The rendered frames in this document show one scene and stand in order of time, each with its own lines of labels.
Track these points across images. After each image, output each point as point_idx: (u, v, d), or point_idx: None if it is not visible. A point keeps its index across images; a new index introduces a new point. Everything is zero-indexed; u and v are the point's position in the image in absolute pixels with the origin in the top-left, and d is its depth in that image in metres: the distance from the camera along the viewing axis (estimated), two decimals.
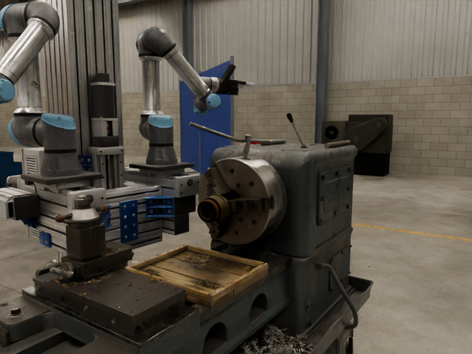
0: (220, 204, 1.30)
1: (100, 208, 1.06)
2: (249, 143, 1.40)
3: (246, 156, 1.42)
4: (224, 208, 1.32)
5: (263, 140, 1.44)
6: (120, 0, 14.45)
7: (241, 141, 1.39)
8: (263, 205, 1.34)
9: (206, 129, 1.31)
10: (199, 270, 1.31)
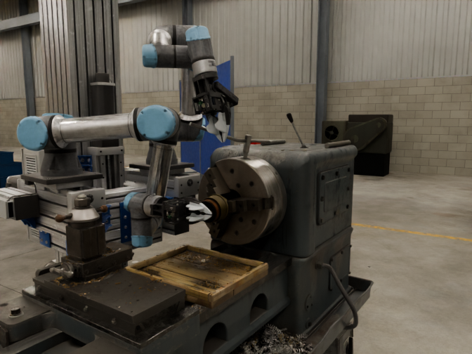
0: (220, 204, 1.30)
1: (100, 208, 1.06)
2: (249, 143, 1.40)
3: (246, 156, 1.42)
4: (224, 208, 1.32)
5: (263, 140, 1.44)
6: (120, 0, 14.45)
7: (241, 141, 1.39)
8: (263, 205, 1.34)
9: (206, 129, 1.31)
10: (199, 270, 1.31)
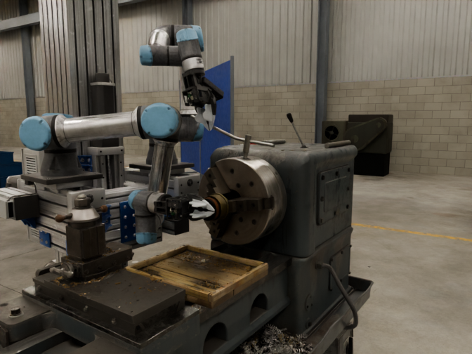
0: (220, 203, 1.31)
1: (100, 208, 1.06)
2: (246, 142, 1.40)
3: (246, 156, 1.42)
4: (224, 208, 1.32)
5: (265, 142, 1.38)
6: (120, 0, 14.45)
7: (239, 140, 1.41)
8: (263, 205, 1.34)
9: None
10: (199, 270, 1.31)
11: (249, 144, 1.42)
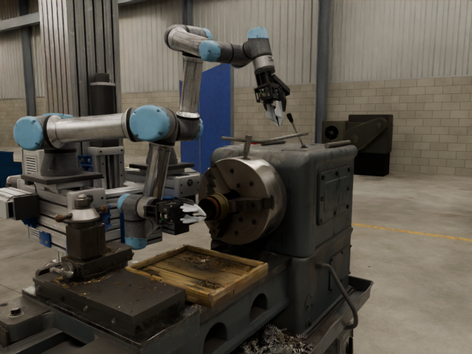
0: (220, 202, 1.31)
1: (100, 208, 1.06)
2: (245, 142, 1.42)
3: (243, 156, 1.42)
4: (224, 207, 1.32)
5: (230, 137, 1.39)
6: (120, 0, 14.45)
7: (254, 142, 1.42)
8: (263, 205, 1.34)
9: (291, 136, 1.46)
10: (199, 270, 1.31)
11: (246, 144, 1.40)
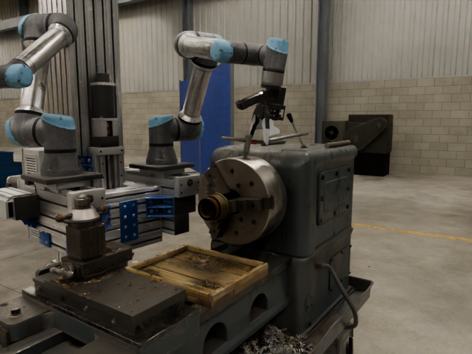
0: (220, 202, 1.31)
1: (100, 208, 1.06)
2: (245, 142, 1.42)
3: (243, 156, 1.42)
4: (224, 207, 1.32)
5: (230, 137, 1.39)
6: (120, 0, 14.45)
7: (254, 142, 1.42)
8: (263, 205, 1.34)
9: (291, 136, 1.46)
10: (199, 270, 1.31)
11: (246, 144, 1.40)
